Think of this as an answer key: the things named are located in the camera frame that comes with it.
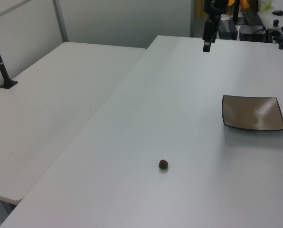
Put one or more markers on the black pole stand white band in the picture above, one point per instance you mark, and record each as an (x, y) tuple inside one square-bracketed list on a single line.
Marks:
[(0, 69)]

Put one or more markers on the green and white box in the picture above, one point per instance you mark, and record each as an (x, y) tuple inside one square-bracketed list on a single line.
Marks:
[(265, 4)]

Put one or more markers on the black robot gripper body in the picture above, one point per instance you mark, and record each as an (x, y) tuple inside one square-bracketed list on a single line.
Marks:
[(218, 6)]

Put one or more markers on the yellow object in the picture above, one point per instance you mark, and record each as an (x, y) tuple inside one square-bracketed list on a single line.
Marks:
[(244, 3)]

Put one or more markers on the square brown ceramic plate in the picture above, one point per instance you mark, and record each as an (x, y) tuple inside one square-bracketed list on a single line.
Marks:
[(251, 112)]

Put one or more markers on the black controller box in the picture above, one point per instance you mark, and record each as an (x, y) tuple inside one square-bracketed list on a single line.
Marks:
[(251, 32)]

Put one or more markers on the grey metal partition post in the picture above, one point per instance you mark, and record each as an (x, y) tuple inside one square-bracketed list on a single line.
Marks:
[(60, 20)]

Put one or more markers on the black computer mouse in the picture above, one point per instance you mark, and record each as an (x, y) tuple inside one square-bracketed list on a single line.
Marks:
[(277, 12)]

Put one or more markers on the small red strawberry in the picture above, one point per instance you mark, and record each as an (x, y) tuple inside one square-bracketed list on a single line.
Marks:
[(163, 164)]

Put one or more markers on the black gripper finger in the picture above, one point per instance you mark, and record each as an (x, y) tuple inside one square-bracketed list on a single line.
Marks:
[(215, 28), (207, 35)]

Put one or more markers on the black electronics box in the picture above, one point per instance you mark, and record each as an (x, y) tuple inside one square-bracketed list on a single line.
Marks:
[(228, 28)]

